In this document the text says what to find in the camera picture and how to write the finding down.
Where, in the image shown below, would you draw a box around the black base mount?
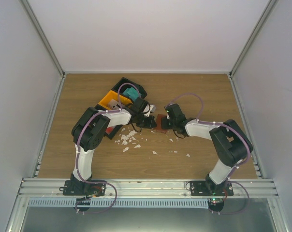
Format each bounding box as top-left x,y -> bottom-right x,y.
185,180 -> 234,197
59,180 -> 105,197

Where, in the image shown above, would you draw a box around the aluminium front rail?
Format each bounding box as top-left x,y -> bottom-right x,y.
17,178 -> 278,199

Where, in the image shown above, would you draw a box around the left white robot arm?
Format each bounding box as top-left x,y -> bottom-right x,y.
71,97 -> 157,195

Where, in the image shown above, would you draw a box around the brown leather card holder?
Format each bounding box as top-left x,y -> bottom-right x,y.
154,114 -> 172,133

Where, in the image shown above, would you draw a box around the teal card stack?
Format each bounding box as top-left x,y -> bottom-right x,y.
122,87 -> 139,101

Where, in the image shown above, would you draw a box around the red patterned card stack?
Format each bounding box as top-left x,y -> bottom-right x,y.
105,127 -> 114,135

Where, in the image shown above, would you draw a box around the black bin with teal cards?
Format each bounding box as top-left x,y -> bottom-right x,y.
112,77 -> 147,102

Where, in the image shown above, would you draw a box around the grey slotted cable duct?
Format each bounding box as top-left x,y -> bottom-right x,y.
28,198 -> 208,209

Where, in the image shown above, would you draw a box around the orange plastic bin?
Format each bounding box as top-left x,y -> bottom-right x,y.
98,90 -> 133,110

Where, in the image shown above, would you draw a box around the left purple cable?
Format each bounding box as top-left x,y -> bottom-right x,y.
74,83 -> 142,184

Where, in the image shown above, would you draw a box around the black bin with red cards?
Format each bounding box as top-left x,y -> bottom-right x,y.
95,104 -> 122,140

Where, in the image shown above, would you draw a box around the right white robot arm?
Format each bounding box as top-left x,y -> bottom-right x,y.
160,116 -> 253,196

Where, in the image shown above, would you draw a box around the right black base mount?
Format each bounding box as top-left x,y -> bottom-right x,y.
185,180 -> 234,197

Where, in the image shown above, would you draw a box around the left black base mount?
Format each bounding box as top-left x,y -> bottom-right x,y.
59,180 -> 105,197

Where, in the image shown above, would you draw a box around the white cards in orange bin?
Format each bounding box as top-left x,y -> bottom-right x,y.
107,99 -> 123,110

